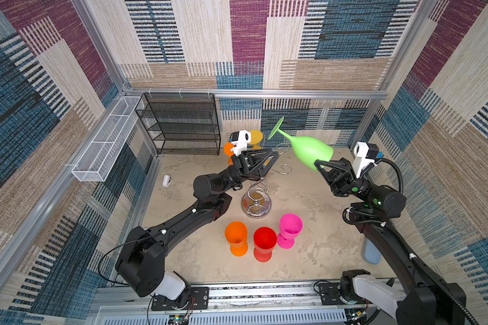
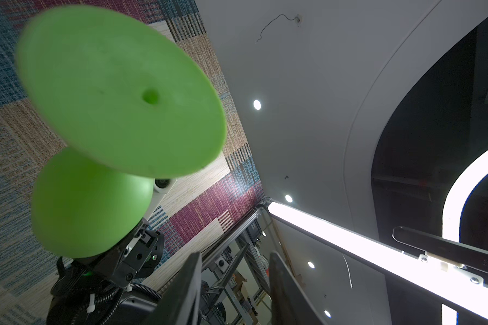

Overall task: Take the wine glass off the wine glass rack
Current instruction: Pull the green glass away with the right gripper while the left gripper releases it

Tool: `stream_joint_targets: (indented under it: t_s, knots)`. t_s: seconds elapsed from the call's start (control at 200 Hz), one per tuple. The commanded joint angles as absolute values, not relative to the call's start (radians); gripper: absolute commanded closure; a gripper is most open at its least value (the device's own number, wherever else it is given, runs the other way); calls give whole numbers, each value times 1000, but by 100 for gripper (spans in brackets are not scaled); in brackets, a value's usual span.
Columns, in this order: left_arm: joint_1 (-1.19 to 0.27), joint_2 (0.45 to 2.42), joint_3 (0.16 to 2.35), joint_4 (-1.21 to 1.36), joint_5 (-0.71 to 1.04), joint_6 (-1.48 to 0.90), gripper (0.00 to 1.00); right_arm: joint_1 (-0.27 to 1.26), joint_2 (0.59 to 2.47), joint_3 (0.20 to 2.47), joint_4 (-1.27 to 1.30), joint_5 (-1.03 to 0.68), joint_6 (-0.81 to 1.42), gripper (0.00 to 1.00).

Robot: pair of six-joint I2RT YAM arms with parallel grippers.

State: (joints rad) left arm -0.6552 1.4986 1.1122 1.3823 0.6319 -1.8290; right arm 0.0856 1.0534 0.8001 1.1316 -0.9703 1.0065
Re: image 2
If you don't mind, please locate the long white ceiling light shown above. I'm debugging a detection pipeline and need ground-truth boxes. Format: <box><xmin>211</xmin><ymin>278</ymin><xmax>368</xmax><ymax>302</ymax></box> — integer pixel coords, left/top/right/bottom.
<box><xmin>268</xmin><ymin>202</ymin><xmax>488</xmax><ymax>320</ymax></box>

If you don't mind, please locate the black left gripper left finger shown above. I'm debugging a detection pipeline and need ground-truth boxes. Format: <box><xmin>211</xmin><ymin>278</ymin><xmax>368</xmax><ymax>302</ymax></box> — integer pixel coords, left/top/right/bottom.
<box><xmin>142</xmin><ymin>252</ymin><xmax>202</xmax><ymax>325</ymax></box>

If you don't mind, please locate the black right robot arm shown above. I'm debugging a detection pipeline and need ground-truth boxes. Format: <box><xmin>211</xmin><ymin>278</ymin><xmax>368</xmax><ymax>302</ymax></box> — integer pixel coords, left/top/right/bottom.
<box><xmin>46</xmin><ymin>219</ymin><xmax>165</xmax><ymax>324</ymax></box>

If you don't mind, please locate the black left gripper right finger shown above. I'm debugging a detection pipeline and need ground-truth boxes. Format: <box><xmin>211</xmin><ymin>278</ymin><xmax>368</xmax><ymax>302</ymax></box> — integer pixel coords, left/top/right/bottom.
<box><xmin>269</xmin><ymin>252</ymin><xmax>325</xmax><ymax>325</ymax></box>

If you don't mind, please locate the grey metal storage shelving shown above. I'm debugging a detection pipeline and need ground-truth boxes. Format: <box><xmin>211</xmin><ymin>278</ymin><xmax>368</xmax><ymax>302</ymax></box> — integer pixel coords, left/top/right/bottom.
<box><xmin>198</xmin><ymin>202</ymin><xmax>282</xmax><ymax>324</ymax></box>

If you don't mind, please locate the black corrugated cable conduit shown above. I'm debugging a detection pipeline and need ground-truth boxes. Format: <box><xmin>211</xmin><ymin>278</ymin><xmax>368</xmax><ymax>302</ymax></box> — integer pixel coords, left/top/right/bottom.
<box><xmin>68</xmin><ymin>282</ymin><xmax>163</xmax><ymax>325</ymax></box>

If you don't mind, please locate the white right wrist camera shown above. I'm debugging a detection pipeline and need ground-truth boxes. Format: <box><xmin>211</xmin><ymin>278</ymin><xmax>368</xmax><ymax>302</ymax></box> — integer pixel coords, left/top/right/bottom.
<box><xmin>144</xmin><ymin>178</ymin><xmax>177</xmax><ymax>220</ymax></box>

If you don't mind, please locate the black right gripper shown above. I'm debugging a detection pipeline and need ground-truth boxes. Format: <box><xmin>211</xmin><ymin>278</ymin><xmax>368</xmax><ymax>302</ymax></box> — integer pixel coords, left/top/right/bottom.
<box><xmin>81</xmin><ymin>219</ymin><xmax>165</xmax><ymax>288</ymax></box>

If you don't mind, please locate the green wine glass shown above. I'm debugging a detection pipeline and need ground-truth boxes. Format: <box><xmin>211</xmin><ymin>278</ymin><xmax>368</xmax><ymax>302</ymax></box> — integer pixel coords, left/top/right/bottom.
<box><xmin>16</xmin><ymin>5</ymin><xmax>226</xmax><ymax>259</ymax></box>

